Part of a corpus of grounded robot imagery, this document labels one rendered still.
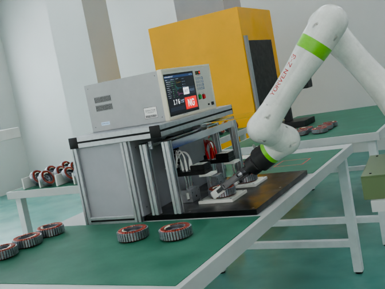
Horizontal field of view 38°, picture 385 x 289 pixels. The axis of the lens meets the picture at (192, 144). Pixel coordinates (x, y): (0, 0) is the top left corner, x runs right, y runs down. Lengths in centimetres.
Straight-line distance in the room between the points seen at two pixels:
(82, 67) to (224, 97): 160
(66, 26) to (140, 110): 423
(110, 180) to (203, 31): 398
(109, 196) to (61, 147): 757
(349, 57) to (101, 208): 113
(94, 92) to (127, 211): 52
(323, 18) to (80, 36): 460
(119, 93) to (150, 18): 627
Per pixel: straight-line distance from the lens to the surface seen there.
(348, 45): 213
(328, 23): 194
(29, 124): 1022
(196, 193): 231
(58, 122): 977
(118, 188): 224
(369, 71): 214
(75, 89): 640
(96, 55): 628
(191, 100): 237
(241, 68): 589
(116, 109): 233
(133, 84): 227
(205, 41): 605
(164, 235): 184
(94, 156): 228
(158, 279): 152
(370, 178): 197
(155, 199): 216
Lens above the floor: 123
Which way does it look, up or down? 6 degrees down
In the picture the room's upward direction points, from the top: 10 degrees counter-clockwise
